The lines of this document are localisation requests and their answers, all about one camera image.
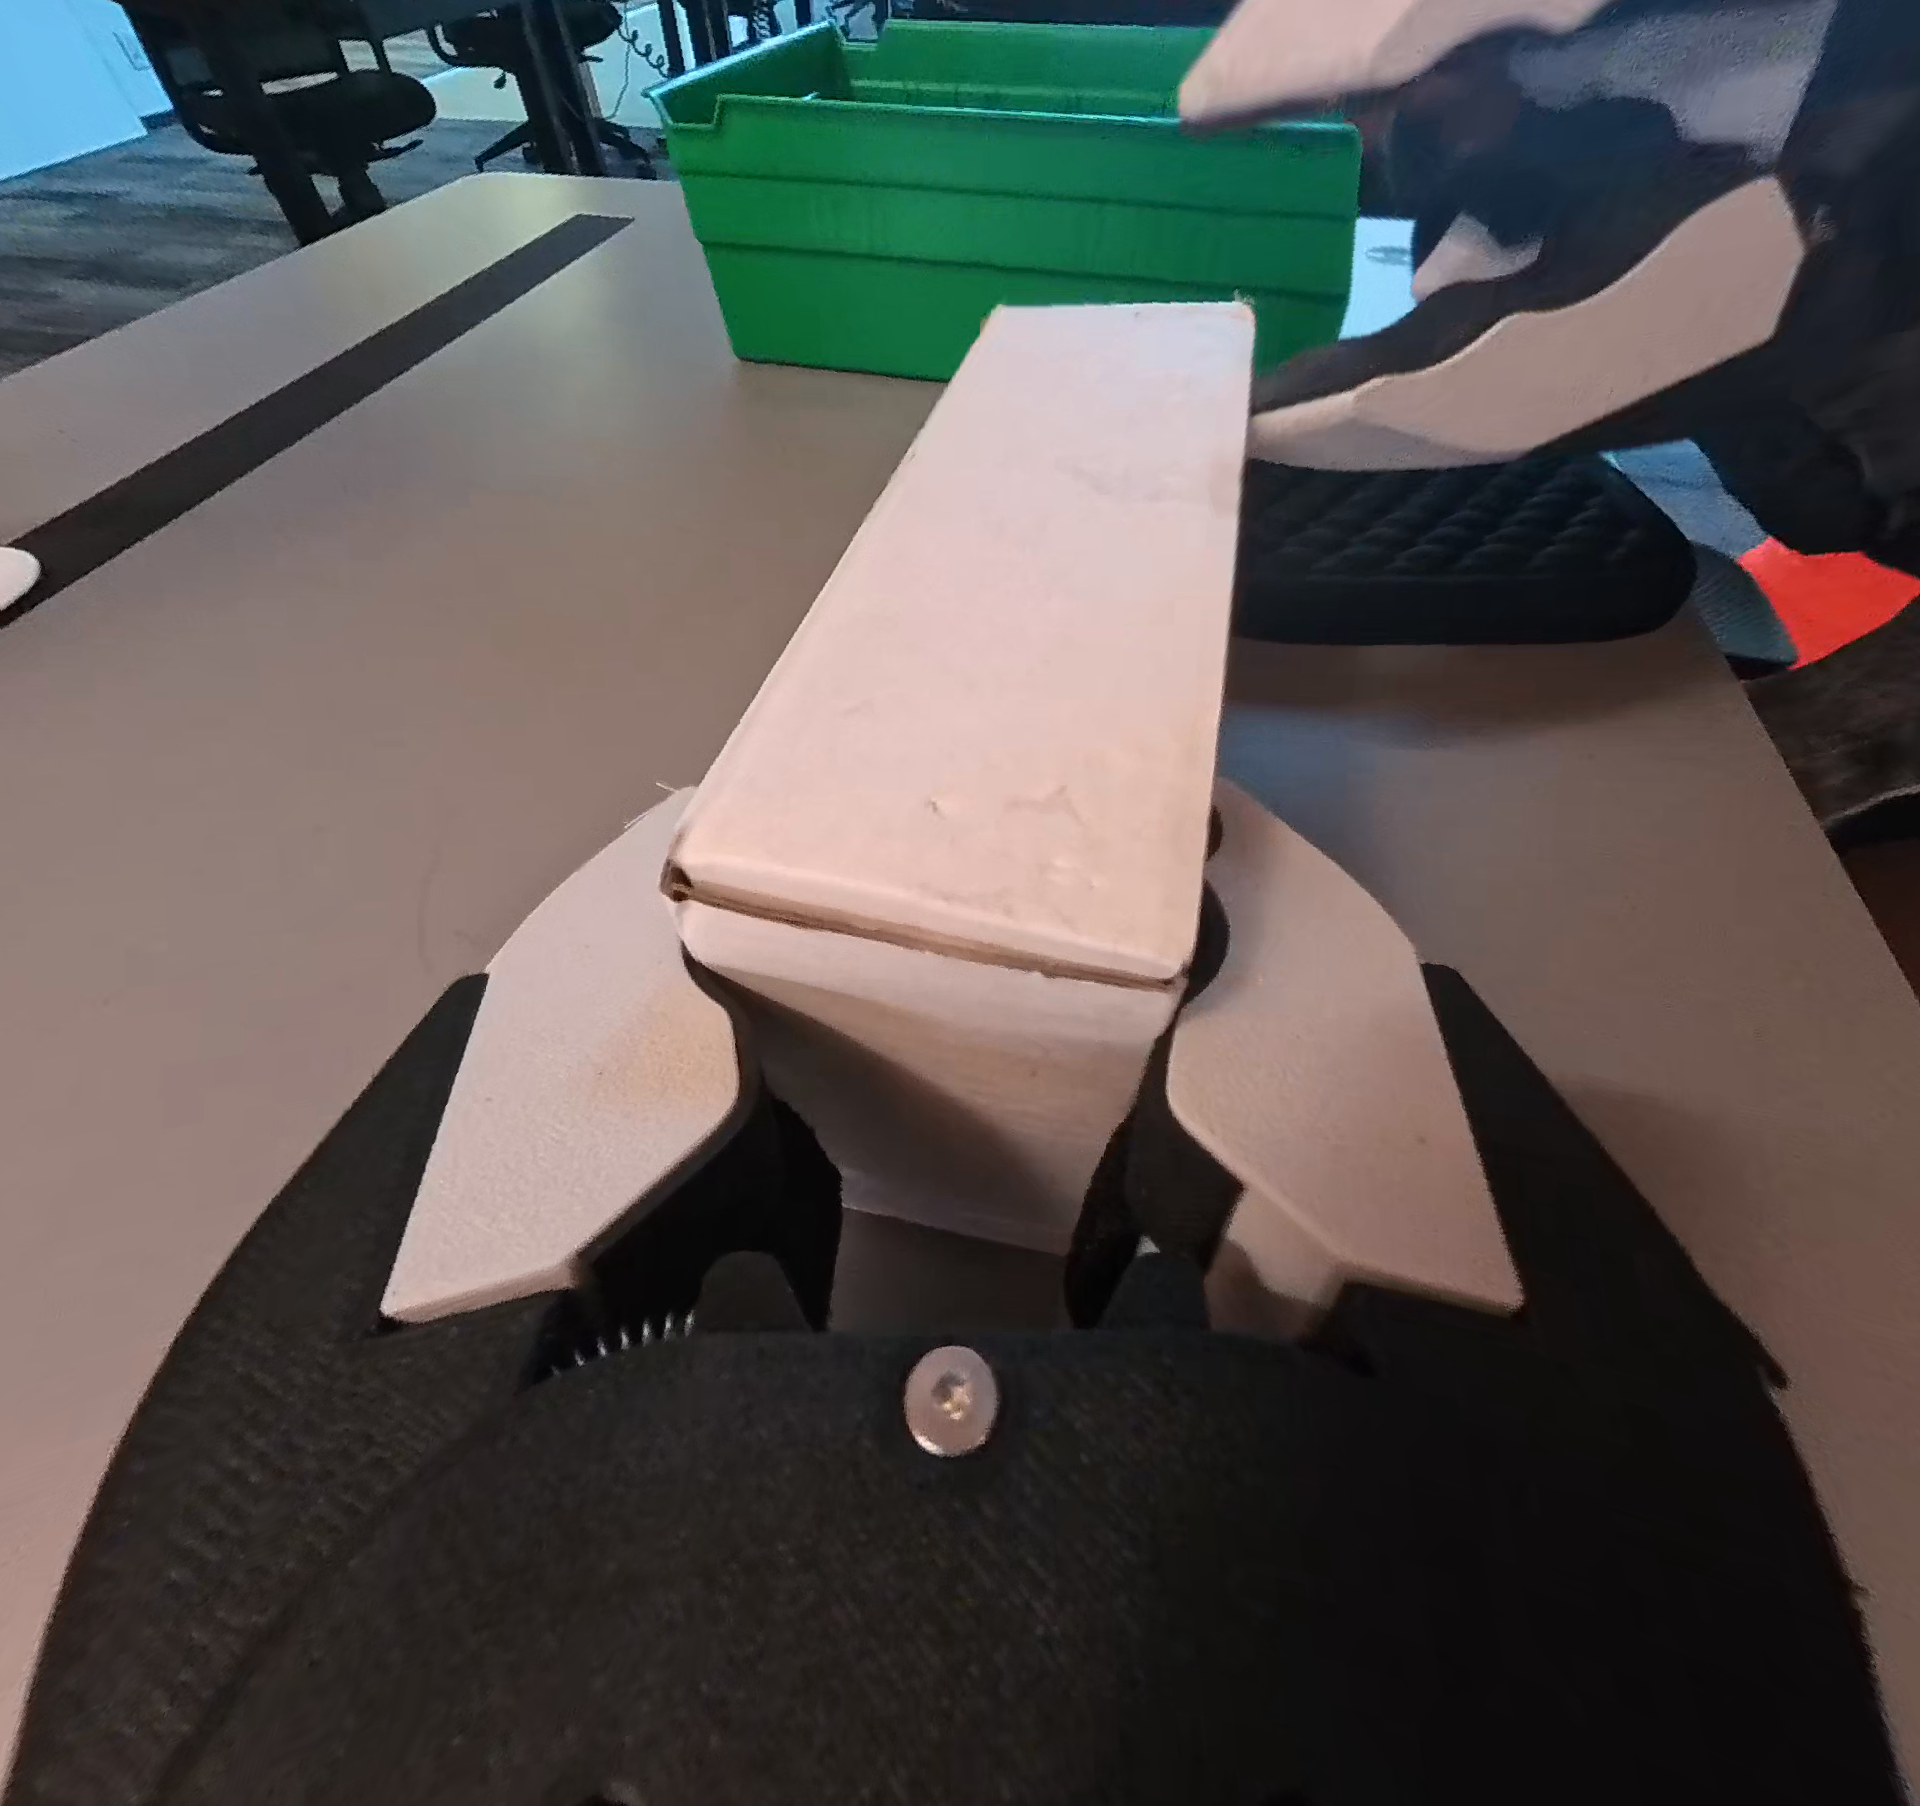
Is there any green plastic bin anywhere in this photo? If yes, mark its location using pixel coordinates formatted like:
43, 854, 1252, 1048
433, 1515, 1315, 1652
647, 19, 1364, 385

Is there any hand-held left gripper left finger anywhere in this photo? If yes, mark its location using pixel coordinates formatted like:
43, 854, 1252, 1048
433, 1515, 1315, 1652
378, 781, 756, 1328

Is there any black office chair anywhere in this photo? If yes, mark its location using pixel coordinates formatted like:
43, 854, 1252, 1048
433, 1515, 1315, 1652
426, 0, 660, 177
127, 0, 439, 246

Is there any dark fabric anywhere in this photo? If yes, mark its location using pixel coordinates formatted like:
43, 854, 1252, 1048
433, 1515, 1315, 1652
1744, 620, 1920, 835

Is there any orange fabric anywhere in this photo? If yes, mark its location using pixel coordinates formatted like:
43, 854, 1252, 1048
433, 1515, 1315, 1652
1736, 536, 1920, 669

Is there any grey desk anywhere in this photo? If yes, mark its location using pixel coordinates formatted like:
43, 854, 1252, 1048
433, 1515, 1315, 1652
0, 171, 1920, 1701

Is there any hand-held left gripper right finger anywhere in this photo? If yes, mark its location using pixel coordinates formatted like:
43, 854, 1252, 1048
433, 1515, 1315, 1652
1158, 774, 1527, 1345

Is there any white cardboard mailer box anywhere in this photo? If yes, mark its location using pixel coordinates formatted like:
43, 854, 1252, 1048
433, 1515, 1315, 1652
662, 302, 1259, 1256

